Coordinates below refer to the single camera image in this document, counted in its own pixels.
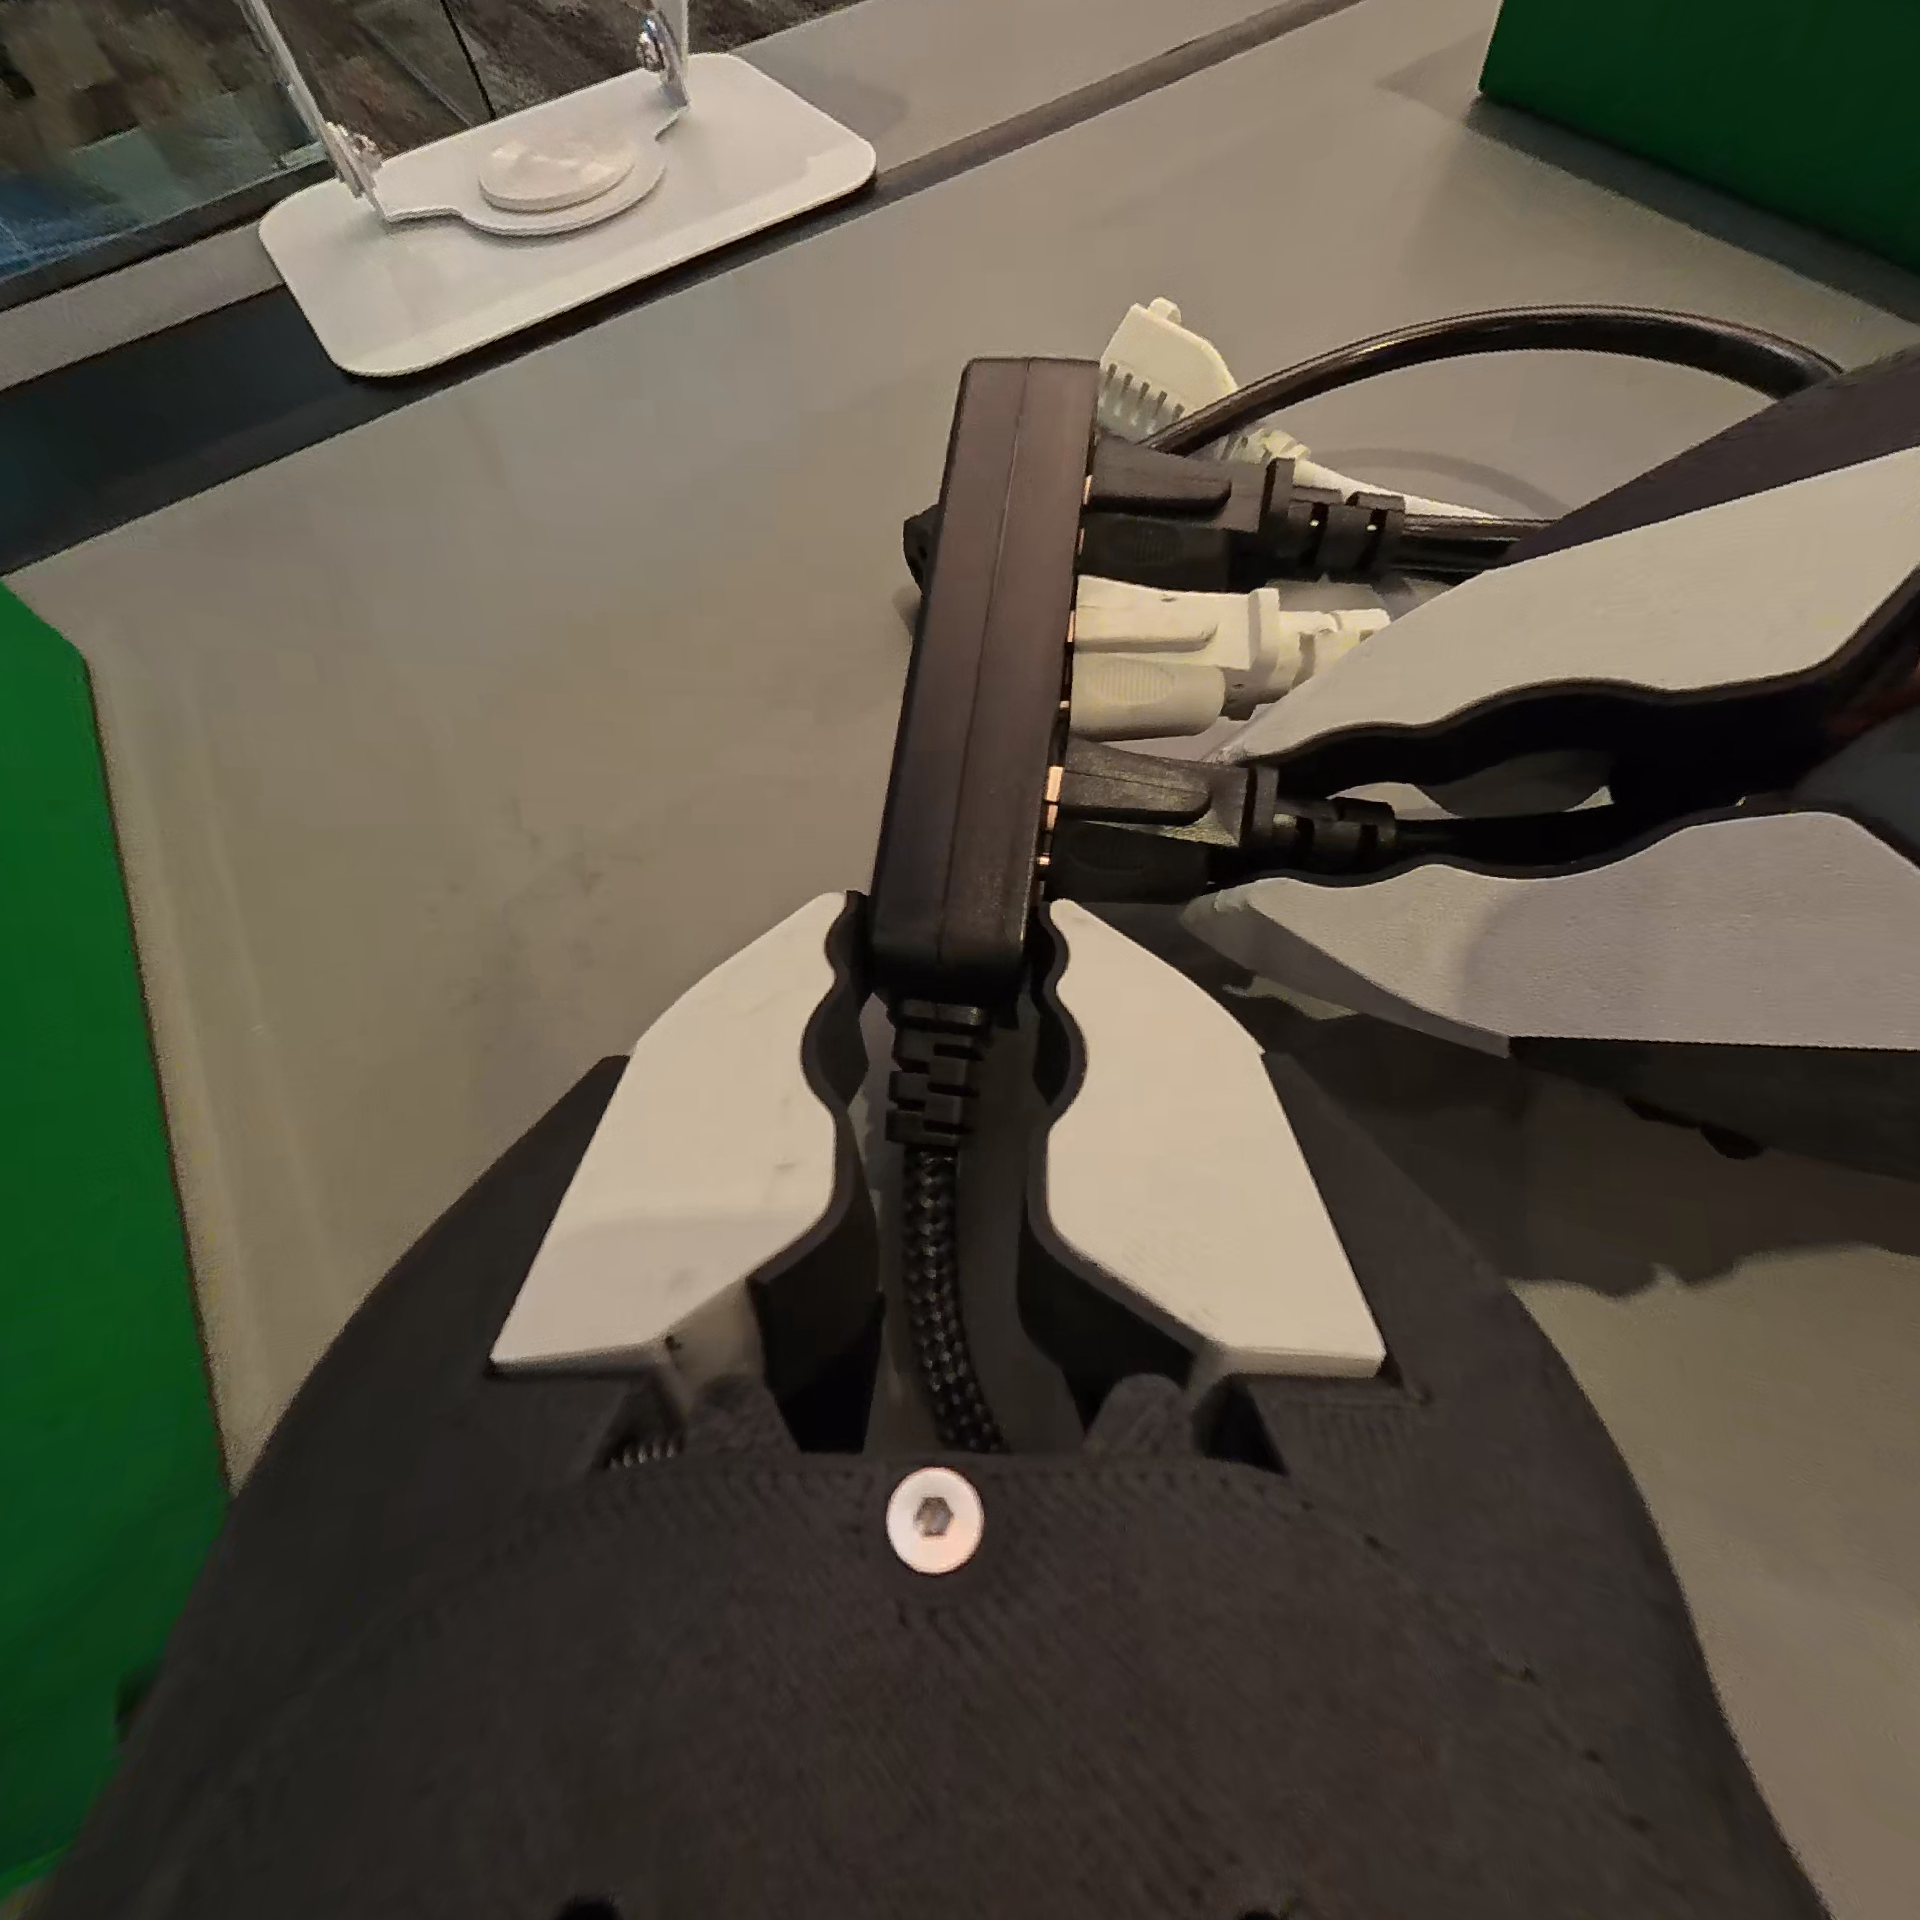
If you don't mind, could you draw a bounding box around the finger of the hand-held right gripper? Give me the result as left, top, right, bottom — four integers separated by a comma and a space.
1227, 449, 1920, 801
1181, 807, 1920, 1055

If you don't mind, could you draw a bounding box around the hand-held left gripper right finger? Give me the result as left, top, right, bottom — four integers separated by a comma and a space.
1030, 897, 1385, 1377

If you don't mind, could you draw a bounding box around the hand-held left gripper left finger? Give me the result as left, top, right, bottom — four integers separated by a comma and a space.
489, 890, 876, 1374

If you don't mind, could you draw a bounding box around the black extension cord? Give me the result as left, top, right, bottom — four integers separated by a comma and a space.
896, 305, 1849, 605
1047, 748, 1667, 906

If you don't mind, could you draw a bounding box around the white extension cord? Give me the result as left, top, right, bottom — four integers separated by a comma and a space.
1068, 298, 1389, 748

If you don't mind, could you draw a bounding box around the black power strip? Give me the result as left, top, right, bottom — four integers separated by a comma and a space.
871, 357, 1104, 995

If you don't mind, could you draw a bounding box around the round desk grommet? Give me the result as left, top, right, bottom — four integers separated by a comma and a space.
1317, 438, 1556, 530

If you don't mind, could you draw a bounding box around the green plastic bin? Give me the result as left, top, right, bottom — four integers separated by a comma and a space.
1476, 0, 1920, 302
0, 585, 232, 1727

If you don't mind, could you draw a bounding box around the white divider stand base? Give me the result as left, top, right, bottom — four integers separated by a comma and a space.
240, 0, 880, 377

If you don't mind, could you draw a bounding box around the clear glass divider panel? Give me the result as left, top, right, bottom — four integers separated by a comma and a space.
0, 0, 840, 308

